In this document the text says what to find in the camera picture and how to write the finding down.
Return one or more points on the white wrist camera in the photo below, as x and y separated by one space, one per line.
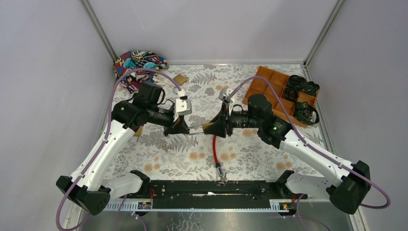
224 96
182 105

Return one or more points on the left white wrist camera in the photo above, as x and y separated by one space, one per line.
182 105

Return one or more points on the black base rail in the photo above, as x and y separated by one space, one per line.
199 194

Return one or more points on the small brass padlock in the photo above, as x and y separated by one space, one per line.
198 130

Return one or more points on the colourful patterned cloth bag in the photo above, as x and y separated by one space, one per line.
133 66

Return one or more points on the open brass padlock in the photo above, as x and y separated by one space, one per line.
180 79

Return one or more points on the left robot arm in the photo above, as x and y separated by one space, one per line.
86 186

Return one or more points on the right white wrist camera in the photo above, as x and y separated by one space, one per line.
224 96

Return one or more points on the orange compartment tray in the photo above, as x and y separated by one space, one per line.
290 93

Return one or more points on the floral table mat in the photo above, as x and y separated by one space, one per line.
243 155

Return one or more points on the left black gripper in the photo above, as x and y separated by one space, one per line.
173 123

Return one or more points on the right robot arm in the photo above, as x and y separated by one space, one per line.
343 189

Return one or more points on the red cable lock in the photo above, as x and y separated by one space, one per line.
218 166

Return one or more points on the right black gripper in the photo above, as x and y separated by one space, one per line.
223 121

